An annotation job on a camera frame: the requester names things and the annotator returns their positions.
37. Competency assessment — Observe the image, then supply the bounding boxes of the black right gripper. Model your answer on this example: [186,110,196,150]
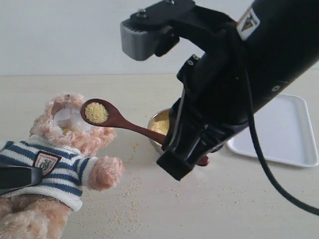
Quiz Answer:
[157,54,248,181]

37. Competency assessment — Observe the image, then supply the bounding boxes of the tan teddy bear striped sweater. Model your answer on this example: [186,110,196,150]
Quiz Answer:
[0,93,124,239]

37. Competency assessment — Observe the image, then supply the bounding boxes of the dark red wooden spoon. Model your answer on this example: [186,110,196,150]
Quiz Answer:
[80,98,209,167]

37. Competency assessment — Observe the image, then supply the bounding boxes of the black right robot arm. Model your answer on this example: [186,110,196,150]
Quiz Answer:
[157,0,319,180]

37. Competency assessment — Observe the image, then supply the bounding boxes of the steel bowl of yellow grain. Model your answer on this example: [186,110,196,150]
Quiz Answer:
[148,109,170,154]

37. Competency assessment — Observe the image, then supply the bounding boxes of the white plastic tray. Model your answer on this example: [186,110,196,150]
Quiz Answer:
[226,93,319,168]

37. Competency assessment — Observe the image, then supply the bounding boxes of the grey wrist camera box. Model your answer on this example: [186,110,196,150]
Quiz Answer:
[120,0,237,62]

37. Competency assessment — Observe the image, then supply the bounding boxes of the black camera cable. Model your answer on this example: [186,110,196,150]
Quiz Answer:
[224,14,319,215]

